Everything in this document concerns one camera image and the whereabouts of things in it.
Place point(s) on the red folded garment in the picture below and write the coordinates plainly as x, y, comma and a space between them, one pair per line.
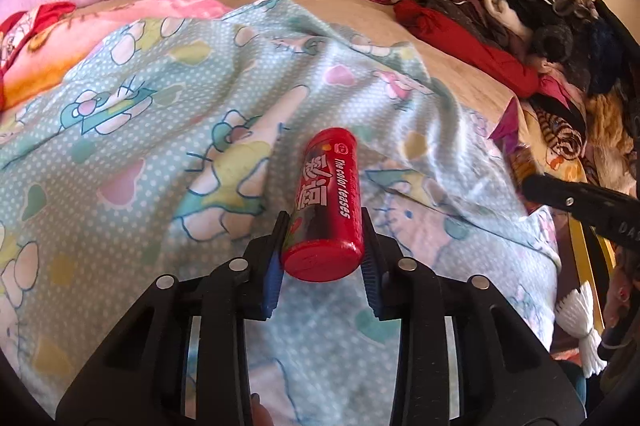
442, 32

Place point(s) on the yellow rimmed black trash bin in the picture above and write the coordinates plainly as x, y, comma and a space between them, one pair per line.
594, 258

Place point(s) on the red cylindrical candy can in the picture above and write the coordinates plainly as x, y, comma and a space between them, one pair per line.
324, 242

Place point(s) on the pink orange cartoon blanket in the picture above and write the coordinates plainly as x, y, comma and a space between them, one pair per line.
45, 58

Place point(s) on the right hand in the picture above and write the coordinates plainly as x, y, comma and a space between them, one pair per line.
621, 310

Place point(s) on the pile of mixed clothes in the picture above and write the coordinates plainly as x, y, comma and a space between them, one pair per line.
583, 123

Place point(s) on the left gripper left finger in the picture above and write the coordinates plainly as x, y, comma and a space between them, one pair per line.
177, 356

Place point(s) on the left hand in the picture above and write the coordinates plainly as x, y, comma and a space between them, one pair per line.
260, 414

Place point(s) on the light blue cartoon blanket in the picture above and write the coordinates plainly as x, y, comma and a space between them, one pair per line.
177, 140

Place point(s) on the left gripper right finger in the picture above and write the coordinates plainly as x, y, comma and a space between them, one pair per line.
465, 355

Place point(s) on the snack wrapper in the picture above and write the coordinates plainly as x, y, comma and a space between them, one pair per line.
518, 156

